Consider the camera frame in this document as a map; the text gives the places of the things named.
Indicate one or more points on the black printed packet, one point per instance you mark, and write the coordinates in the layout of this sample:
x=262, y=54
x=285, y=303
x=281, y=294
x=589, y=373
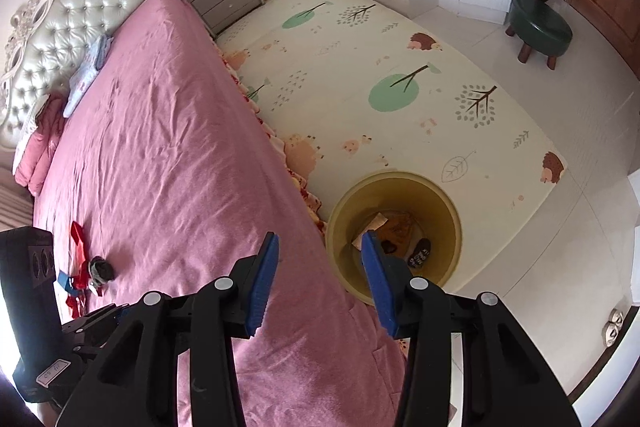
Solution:
x=419, y=254

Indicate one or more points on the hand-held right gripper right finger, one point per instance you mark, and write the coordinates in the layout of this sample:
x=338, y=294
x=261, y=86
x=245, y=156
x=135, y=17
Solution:
x=377, y=282

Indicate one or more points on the tufted white headboard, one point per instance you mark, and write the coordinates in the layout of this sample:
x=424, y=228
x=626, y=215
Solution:
x=75, y=17

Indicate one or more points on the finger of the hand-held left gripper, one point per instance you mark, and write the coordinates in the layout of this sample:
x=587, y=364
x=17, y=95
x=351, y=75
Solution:
x=92, y=322

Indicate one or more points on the pink bed sheet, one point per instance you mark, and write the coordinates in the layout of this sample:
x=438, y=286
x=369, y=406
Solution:
x=175, y=157

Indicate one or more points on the green round stool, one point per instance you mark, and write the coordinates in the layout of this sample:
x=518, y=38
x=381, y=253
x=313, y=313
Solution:
x=540, y=24

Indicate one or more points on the yellow trash bin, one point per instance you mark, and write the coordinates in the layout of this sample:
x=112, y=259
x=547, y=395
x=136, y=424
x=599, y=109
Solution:
x=440, y=227

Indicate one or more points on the printed play mat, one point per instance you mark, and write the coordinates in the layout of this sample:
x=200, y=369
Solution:
x=350, y=57

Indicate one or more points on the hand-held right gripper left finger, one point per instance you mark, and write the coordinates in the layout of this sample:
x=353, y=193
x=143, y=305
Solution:
x=262, y=279

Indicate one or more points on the pale paper scrap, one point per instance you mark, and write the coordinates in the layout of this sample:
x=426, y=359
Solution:
x=375, y=223

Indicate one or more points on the light blue printed pillow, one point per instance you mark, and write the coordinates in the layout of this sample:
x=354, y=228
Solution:
x=82, y=77

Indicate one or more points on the wall socket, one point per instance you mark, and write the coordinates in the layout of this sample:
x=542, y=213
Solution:
x=612, y=332

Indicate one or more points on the black wrapper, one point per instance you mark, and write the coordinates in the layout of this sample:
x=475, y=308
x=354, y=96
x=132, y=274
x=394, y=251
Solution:
x=100, y=271

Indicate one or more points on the pink folded blanket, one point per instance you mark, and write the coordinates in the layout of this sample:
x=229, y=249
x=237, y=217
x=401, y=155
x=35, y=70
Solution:
x=42, y=142

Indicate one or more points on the red snack wrapper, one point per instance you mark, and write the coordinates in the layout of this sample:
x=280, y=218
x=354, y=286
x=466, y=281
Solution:
x=77, y=237

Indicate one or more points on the orange packet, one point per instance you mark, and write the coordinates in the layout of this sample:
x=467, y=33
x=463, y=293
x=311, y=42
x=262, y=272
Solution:
x=400, y=232

